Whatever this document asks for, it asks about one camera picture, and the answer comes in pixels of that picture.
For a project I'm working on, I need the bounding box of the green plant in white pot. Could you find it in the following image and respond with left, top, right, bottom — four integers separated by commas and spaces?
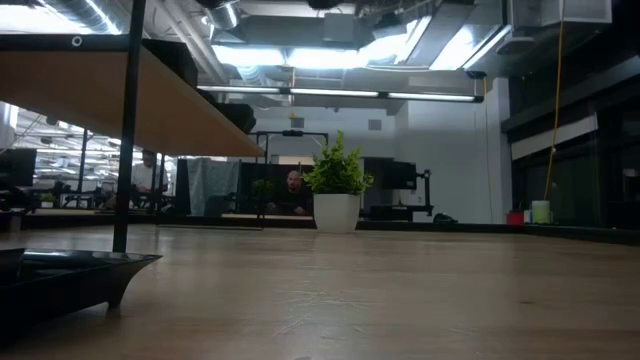
301, 129, 375, 235

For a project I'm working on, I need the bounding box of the person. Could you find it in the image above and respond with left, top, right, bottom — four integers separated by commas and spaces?
129, 148, 171, 209
267, 169, 315, 216

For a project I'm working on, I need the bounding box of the black monitor on stand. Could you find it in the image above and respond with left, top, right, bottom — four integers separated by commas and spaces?
367, 158, 435, 222

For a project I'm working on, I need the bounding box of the long ceiling light fixture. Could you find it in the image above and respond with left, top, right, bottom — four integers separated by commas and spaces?
195, 83, 485, 104

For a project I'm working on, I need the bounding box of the grey curtain panel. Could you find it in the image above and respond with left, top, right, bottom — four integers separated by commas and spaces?
185, 158, 241, 216

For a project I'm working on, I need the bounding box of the pale green cup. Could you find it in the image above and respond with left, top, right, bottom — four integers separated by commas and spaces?
530, 199, 552, 225

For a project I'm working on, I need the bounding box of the background wooden table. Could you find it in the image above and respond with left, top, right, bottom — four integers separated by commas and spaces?
0, 207, 116, 232

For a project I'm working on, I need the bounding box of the black background monitor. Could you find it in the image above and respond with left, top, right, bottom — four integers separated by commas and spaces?
0, 147, 38, 190

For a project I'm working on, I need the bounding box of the black background rig frame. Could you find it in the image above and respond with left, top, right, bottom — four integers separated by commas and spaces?
243, 128, 330, 164

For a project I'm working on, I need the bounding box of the yellow hanging cord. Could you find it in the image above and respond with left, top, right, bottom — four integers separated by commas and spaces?
542, 19, 565, 201

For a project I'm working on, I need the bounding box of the wooden shelf with black frame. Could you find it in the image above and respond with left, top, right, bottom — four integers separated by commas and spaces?
0, 0, 265, 254

